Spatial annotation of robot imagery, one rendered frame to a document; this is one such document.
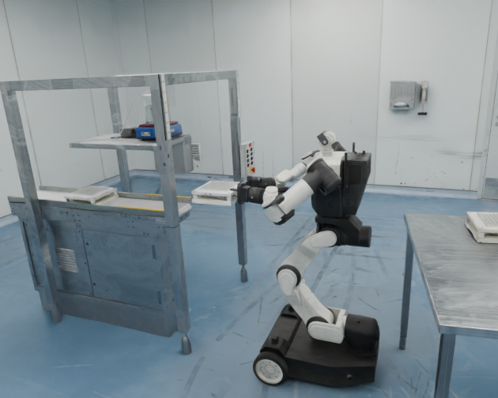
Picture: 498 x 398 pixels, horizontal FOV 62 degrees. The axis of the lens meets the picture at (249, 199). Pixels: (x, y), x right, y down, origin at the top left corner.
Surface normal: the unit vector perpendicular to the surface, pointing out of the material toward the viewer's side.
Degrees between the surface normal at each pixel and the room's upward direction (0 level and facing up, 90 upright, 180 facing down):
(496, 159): 90
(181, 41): 90
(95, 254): 90
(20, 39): 90
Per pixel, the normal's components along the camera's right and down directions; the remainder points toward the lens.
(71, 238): -0.37, 0.29
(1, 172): 0.91, 0.08
